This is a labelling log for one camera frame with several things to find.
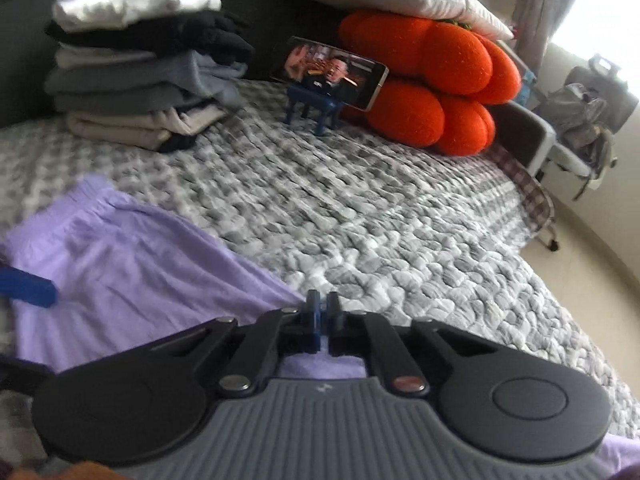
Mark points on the purple pants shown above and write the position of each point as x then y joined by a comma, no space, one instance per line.
140,270

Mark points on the stack of folded clothes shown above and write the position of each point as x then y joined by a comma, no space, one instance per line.
130,75

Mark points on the grey padded armrest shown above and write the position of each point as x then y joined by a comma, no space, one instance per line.
522,135

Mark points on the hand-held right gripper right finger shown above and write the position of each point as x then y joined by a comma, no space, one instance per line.
332,325

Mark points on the brown checked sheet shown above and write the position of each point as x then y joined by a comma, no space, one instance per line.
530,185

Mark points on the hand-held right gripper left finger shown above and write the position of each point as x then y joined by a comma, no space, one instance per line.
315,325

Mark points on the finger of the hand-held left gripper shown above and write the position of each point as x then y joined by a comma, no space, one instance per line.
22,375
27,287

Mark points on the grey office chair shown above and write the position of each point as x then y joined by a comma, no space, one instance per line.
600,80

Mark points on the grey checked quilt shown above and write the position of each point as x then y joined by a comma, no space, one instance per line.
400,220

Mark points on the grey backpack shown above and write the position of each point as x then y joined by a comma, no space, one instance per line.
575,120

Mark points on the orange pumpkin cushion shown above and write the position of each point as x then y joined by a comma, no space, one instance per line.
430,55
425,120

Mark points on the blue phone stand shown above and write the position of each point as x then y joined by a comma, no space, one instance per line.
312,105

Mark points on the grey curtain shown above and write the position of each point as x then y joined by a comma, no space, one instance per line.
550,0

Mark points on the smartphone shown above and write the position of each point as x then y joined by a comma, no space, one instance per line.
330,72

